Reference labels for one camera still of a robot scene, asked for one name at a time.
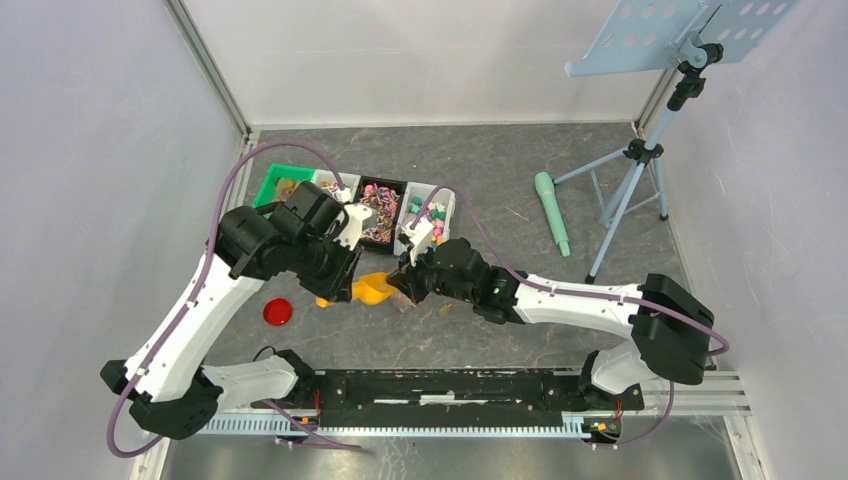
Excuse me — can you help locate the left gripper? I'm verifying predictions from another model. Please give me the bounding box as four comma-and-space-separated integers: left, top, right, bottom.
290, 228, 365, 304

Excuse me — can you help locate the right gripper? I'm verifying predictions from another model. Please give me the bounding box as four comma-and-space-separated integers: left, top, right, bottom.
386, 241, 475, 305

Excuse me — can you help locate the orange plastic scoop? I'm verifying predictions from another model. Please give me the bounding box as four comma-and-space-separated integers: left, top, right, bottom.
331, 272, 398, 306

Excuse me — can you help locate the clear plastic jar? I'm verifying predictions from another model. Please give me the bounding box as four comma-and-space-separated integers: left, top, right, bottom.
391, 293, 416, 313

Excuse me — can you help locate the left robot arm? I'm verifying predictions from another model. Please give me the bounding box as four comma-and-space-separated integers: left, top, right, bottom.
101, 182, 373, 440

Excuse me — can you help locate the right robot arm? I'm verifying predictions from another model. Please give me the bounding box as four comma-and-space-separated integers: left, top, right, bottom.
387, 238, 714, 408

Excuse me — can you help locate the red jar lid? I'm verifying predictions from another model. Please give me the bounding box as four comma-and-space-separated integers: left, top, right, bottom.
262, 298, 293, 326

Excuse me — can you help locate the white star candy bin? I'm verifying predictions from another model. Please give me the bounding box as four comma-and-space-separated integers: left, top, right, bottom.
393, 182, 456, 256

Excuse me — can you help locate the black swirl lollipop bin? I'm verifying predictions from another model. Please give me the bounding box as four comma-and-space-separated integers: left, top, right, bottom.
354, 176, 407, 255

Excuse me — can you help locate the white lollipop bin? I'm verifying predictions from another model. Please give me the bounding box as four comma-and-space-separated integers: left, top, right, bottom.
311, 169, 361, 202

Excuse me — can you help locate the green candy bin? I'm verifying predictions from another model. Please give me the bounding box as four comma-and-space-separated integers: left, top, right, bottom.
253, 164, 315, 207

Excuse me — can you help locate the blue music stand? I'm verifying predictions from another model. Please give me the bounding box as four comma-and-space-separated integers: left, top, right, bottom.
535, 1, 797, 284

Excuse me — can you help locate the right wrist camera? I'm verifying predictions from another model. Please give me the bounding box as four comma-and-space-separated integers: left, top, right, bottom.
398, 219, 434, 267

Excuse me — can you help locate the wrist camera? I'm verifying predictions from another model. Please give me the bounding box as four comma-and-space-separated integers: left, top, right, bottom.
329, 188, 374, 251
398, 219, 434, 267

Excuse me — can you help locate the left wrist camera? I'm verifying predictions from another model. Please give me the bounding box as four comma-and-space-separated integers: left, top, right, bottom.
329, 188, 374, 251

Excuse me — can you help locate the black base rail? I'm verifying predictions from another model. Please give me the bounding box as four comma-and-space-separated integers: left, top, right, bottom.
275, 368, 645, 429

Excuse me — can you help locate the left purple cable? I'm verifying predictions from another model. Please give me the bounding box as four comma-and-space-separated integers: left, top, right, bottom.
105, 140, 364, 460

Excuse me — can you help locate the purple cable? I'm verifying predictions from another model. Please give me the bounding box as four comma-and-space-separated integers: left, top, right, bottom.
410, 185, 731, 452
105, 140, 364, 460

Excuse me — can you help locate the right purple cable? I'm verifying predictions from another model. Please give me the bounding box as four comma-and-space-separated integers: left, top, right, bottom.
410, 185, 731, 452

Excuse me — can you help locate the aluminium frame post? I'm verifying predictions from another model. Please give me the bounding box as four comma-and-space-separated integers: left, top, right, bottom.
163, 0, 252, 138

